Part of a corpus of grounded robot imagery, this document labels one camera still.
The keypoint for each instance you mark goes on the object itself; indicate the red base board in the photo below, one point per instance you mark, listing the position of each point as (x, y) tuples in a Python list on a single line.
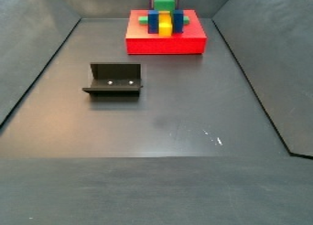
[(143, 43)]

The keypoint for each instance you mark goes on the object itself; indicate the dark blue peg right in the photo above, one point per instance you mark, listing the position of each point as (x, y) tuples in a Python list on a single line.
[(153, 21)]

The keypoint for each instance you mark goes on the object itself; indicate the dark blue peg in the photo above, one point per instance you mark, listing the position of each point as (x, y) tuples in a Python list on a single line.
[(153, 21), (179, 21)]

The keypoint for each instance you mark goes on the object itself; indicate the green U-shaped block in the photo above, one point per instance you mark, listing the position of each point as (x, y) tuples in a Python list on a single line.
[(164, 5)]

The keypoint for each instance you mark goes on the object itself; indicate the yellow long bar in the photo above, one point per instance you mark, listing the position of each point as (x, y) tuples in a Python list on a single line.
[(165, 24)]

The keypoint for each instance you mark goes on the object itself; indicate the black L-shaped fixture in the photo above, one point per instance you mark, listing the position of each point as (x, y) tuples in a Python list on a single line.
[(116, 78)]

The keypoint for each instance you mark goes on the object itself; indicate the dark blue peg left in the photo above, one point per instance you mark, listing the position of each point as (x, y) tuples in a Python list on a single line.
[(179, 21)]

